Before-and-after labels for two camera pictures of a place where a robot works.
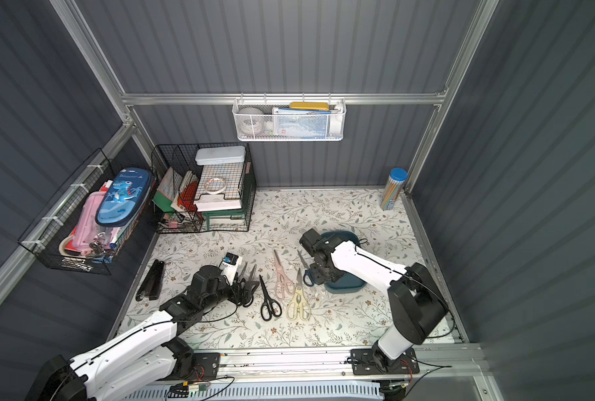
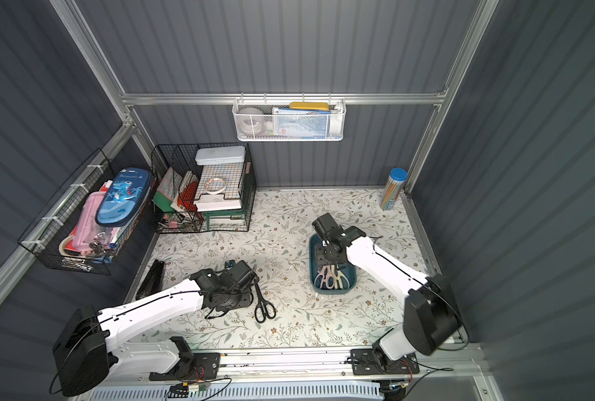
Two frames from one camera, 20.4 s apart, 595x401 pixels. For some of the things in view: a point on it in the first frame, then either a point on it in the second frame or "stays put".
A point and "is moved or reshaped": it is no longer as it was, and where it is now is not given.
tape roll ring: x=215 y=185 stays put
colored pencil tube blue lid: x=396 y=182 stays put
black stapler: x=150 y=287 stays put
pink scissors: x=284 y=284 is moved or reshaped
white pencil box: x=205 y=155 stays put
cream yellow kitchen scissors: x=299 y=302 is moved or reshaped
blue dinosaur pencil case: x=122 y=196 stays put
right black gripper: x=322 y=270 to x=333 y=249
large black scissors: x=271 y=307 is moved or reshaped
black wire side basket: x=86 y=226 stays put
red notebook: x=186 y=197 stays put
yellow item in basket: x=323 y=106 stays put
